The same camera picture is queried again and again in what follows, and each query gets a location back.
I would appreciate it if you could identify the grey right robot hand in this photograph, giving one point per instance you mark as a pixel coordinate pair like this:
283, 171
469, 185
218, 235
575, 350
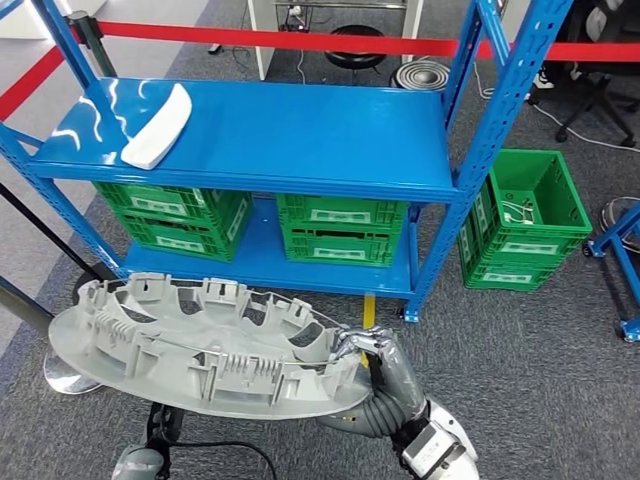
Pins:
400, 381

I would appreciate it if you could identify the grey plastic wheel cover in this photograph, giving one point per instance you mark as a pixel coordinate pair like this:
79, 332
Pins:
200, 371

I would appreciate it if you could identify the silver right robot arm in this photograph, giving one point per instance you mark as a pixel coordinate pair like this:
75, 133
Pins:
380, 414

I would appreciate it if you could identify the blue metal shelf rack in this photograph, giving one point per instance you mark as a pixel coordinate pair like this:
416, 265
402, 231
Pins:
300, 132

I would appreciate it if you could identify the white curved plastic part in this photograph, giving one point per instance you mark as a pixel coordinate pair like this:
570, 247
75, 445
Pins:
157, 129

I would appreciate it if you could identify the green plastic crate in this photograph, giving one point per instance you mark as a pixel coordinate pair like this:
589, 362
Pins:
300, 255
543, 278
295, 212
135, 232
220, 205
570, 212

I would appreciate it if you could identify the black round stool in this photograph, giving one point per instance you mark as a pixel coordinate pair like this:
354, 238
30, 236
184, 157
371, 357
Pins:
355, 61
420, 76

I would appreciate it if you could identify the chrome round base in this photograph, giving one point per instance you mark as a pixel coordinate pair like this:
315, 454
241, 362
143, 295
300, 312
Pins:
612, 215

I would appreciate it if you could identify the white desk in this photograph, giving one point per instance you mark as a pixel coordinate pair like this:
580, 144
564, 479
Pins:
263, 66

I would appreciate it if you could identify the red barrier belt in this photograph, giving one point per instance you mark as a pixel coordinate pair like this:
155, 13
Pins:
300, 41

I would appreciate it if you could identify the black office chair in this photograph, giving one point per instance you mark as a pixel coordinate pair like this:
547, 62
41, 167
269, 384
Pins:
595, 99

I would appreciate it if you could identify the chrome dome barrier base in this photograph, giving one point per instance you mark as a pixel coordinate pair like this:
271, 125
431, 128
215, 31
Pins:
65, 381

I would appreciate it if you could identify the person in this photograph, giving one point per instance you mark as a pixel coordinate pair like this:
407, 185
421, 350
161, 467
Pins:
605, 20

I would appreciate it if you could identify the blue metal frame with casters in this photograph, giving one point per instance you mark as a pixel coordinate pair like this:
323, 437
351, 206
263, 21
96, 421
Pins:
615, 233

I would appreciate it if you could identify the black post with flat base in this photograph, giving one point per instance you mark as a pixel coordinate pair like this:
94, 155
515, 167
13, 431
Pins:
50, 226

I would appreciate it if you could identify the dark barrier post with belt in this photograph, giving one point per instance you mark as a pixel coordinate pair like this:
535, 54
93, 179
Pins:
100, 56

